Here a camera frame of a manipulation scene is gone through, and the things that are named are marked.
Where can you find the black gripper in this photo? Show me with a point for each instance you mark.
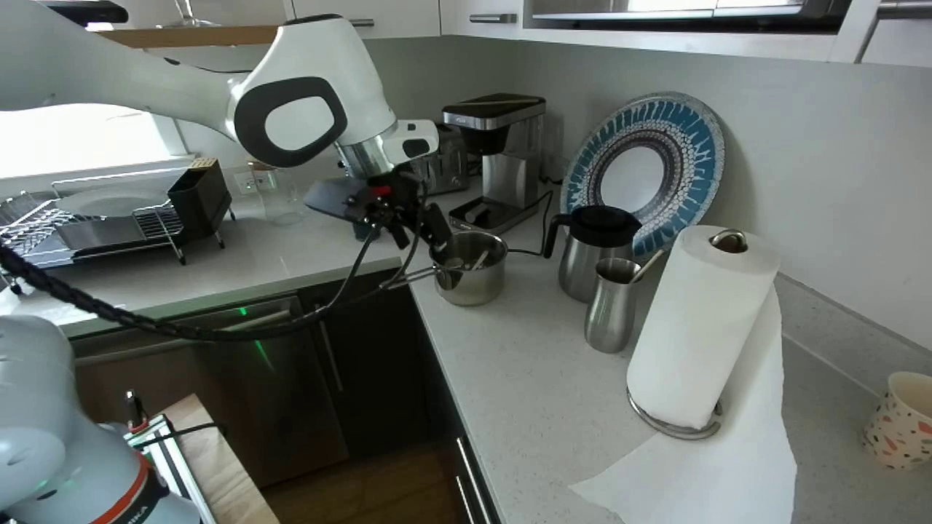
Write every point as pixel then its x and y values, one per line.
pixel 392 198

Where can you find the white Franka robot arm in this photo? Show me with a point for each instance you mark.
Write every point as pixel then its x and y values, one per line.
pixel 310 60

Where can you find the steel and black coffee maker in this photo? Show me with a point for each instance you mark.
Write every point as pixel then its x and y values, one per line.
pixel 504 147

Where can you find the dark lower cabinet door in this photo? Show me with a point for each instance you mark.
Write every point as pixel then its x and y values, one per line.
pixel 379 380

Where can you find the glass jar with cork lid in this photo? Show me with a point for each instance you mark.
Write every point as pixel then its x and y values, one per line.
pixel 256 189

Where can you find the steel carafe with black lid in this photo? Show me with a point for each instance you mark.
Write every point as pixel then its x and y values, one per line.
pixel 593 250

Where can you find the small steel milk jug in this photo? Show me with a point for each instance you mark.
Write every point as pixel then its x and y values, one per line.
pixel 613 309

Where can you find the black box with wooden top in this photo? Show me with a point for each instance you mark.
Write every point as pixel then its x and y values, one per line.
pixel 201 198

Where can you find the narrow white upper cabinet door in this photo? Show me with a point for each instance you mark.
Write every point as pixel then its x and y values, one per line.
pixel 482 15

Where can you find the dark dishwasher front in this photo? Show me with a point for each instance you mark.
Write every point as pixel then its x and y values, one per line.
pixel 242 398

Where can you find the blue patterned decorative plate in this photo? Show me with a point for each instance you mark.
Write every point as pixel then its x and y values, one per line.
pixel 680 156

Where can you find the white paper towel roll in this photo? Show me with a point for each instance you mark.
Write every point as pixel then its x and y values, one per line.
pixel 693 329

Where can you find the wooden shelf board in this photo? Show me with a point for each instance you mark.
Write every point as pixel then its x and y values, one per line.
pixel 185 35

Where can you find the built-in range hood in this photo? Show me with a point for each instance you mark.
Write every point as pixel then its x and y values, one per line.
pixel 689 19

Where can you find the dotted paper cup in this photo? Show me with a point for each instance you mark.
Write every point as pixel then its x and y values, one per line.
pixel 903 422

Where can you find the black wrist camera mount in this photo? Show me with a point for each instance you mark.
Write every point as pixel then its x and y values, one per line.
pixel 336 198

